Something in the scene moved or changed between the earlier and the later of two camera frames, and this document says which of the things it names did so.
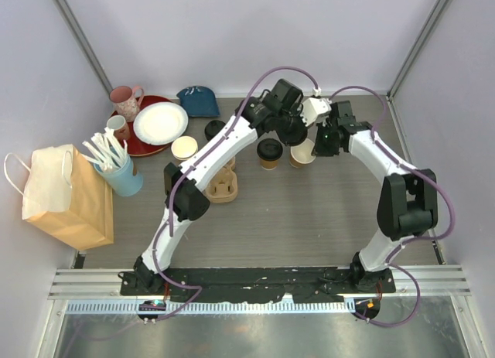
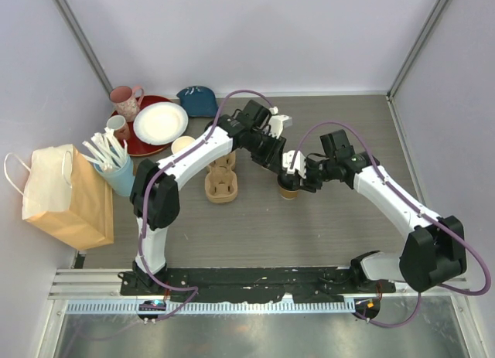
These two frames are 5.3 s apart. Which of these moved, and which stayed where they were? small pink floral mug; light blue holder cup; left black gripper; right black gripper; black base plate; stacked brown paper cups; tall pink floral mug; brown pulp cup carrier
Moved: right black gripper; left black gripper
Stayed: brown pulp cup carrier; tall pink floral mug; light blue holder cup; stacked brown paper cups; small pink floral mug; black base plate
